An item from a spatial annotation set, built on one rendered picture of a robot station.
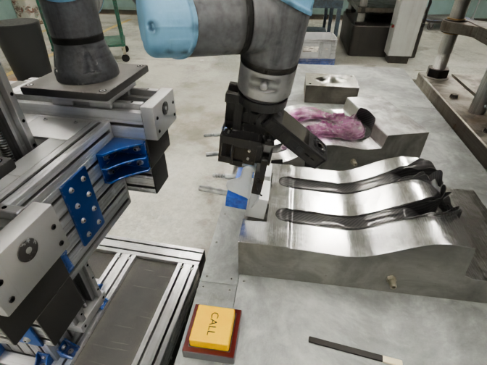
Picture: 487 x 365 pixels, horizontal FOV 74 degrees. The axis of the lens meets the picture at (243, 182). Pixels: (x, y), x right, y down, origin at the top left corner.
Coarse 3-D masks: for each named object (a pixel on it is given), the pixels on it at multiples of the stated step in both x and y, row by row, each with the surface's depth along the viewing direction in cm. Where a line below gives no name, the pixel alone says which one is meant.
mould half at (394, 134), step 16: (368, 96) 105; (336, 112) 104; (352, 112) 101; (384, 112) 95; (400, 112) 95; (384, 128) 87; (400, 128) 87; (416, 128) 87; (336, 144) 83; (352, 144) 86; (368, 144) 87; (384, 144) 85; (400, 144) 86; (416, 144) 87; (288, 160) 83; (336, 160) 86; (368, 160) 88
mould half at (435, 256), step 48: (288, 192) 68; (384, 192) 64; (432, 192) 61; (240, 240) 57; (288, 240) 57; (336, 240) 58; (384, 240) 55; (432, 240) 51; (480, 240) 61; (384, 288) 58; (432, 288) 57; (480, 288) 55
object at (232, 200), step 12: (252, 180) 60; (264, 180) 60; (216, 192) 60; (228, 192) 59; (264, 192) 58; (228, 204) 60; (240, 204) 59; (264, 204) 58; (252, 216) 61; (264, 216) 60
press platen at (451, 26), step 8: (448, 24) 141; (456, 24) 138; (464, 24) 136; (472, 24) 136; (480, 24) 134; (448, 32) 142; (456, 32) 139; (464, 32) 137; (472, 32) 134; (480, 32) 130; (480, 40) 129
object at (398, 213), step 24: (408, 168) 66; (432, 168) 64; (336, 192) 69; (288, 216) 63; (312, 216) 63; (336, 216) 63; (360, 216) 62; (384, 216) 60; (408, 216) 58; (432, 216) 55
